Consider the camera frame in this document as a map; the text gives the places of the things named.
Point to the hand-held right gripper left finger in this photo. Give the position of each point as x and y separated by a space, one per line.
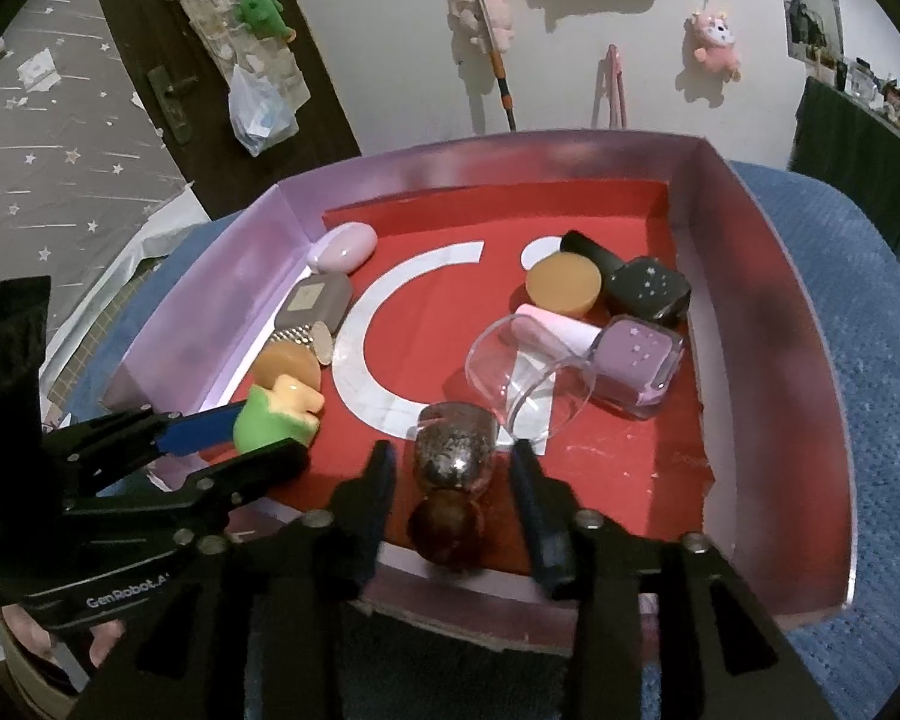
379 495

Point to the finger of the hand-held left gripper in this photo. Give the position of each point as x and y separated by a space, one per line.
195 431
247 469

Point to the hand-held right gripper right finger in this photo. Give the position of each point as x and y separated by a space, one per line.
532 510

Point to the green frog toy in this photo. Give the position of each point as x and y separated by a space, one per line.
266 424

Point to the glitter bottle with brown ball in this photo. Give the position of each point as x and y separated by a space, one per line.
454 450

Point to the orange round lid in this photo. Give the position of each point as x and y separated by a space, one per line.
281 364

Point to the purple cardboard box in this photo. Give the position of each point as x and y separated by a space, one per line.
645 450

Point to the clear plastic cup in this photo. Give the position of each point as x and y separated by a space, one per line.
487 367

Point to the brown rounded case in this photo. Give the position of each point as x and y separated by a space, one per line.
315 300

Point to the pink nail polish bottle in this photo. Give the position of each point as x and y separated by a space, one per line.
634 364

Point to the thick orange round soap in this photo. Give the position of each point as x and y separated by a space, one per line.
562 281

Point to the pink oval case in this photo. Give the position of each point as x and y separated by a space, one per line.
341 247

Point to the black nail polish bottle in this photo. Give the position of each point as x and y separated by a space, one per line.
649 289

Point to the person's left hand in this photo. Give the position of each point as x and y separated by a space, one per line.
26 630

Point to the white plastic sheet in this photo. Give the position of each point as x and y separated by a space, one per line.
142 240

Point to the clear plastic bag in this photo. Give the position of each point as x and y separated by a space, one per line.
259 116

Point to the blue textured blanket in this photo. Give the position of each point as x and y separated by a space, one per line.
870 390

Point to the torn paper door decoration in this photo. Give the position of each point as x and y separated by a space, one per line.
210 22

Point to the dark wooden door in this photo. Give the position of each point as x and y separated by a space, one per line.
142 22

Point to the green plush toy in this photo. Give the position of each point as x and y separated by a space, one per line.
259 11

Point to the giant pencil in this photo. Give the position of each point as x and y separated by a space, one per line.
495 52

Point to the table with dark cloth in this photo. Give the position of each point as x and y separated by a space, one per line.
855 157

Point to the pink plush bear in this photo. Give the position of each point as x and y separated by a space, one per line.
499 15

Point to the pink plush with white face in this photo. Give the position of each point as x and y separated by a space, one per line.
716 41

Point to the wall mirror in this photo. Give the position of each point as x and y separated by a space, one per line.
802 7

